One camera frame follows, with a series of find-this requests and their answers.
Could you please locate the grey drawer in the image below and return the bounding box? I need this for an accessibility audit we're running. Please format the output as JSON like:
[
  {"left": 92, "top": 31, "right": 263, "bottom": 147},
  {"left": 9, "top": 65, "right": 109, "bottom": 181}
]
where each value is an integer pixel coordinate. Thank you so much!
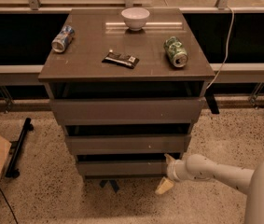
[
  {"left": 50, "top": 99, "right": 205, "bottom": 125},
  {"left": 76, "top": 161, "right": 169, "bottom": 176},
  {"left": 65, "top": 134, "right": 191, "bottom": 155}
]

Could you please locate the white ceramic bowl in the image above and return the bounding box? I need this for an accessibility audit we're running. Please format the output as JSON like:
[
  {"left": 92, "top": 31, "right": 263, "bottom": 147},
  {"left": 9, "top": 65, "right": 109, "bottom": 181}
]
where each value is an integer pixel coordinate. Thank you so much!
[{"left": 121, "top": 7, "right": 150, "bottom": 31}]

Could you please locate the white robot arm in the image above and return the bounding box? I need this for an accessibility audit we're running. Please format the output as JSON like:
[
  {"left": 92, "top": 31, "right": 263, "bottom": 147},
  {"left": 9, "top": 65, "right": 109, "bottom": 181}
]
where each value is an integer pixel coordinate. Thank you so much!
[{"left": 155, "top": 154, "right": 264, "bottom": 224}]

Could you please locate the grey window railing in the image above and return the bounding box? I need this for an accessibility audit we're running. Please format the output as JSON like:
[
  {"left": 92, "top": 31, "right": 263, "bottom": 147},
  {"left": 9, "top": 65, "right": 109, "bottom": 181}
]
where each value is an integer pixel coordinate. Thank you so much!
[{"left": 0, "top": 63, "right": 264, "bottom": 86}]

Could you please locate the black metal stand base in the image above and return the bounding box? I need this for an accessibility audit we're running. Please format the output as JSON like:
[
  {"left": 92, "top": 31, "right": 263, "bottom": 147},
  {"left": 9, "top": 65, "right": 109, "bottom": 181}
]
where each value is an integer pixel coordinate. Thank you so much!
[{"left": 6, "top": 118, "right": 34, "bottom": 178}]

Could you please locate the white power cable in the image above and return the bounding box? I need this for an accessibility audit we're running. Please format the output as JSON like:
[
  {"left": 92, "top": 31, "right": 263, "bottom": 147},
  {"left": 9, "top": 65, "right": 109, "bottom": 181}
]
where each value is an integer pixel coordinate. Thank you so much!
[{"left": 205, "top": 6, "right": 236, "bottom": 90}]

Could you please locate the grey bottom drawer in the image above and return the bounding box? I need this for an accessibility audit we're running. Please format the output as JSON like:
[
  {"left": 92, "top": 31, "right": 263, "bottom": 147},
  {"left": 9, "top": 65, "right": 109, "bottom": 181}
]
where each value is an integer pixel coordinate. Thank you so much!
[{"left": 76, "top": 161, "right": 169, "bottom": 176}]

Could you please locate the grey middle drawer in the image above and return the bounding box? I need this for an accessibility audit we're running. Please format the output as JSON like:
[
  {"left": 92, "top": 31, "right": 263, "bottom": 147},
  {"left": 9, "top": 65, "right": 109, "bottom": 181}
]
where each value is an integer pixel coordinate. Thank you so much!
[{"left": 65, "top": 134, "right": 191, "bottom": 155}]

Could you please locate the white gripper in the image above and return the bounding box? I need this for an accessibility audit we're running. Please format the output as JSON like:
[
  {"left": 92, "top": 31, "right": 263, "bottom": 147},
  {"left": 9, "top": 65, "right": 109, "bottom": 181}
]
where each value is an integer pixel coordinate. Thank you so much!
[{"left": 155, "top": 153, "right": 187, "bottom": 195}]

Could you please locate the grey drawer cabinet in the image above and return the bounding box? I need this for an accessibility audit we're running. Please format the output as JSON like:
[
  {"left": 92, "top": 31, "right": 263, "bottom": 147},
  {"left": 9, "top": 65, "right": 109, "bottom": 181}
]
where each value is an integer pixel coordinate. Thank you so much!
[{"left": 37, "top": 7, "right": 216, "bottom": 181}]

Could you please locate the green soda can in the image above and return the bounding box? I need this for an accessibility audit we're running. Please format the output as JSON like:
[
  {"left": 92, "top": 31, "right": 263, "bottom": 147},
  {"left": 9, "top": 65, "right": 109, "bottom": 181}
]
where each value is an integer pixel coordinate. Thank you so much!
[{"left": 163, "top": 36, "right": 188, "bottom": 68}]

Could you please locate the blue crushed soda can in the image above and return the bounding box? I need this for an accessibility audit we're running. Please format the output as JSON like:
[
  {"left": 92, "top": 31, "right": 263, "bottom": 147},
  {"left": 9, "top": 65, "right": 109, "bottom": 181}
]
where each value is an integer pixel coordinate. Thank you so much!
[{"left": 51, "top": 25, "right": 75, "bottom": 53}]

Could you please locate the grey top drawer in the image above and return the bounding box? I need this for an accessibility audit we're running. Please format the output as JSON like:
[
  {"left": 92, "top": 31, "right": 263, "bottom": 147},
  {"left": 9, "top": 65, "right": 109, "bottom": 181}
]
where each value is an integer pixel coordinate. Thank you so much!
[{"left": 50, "top": 99, "right": 205, "bottom": 125}]

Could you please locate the blue tape cross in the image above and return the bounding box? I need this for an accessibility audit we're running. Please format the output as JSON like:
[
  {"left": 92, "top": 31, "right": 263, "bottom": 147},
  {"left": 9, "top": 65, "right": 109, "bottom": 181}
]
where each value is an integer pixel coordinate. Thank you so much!
[{"left": 100, "top": 180, "right": 119, "bottom": 193}]

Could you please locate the black snack bar wrapper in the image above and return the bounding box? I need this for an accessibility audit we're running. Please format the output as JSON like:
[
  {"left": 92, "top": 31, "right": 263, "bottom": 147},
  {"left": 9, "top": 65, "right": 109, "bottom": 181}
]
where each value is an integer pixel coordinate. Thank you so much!
[{"left": 103, "top": 52, "right": 139, "bottom": 69}]

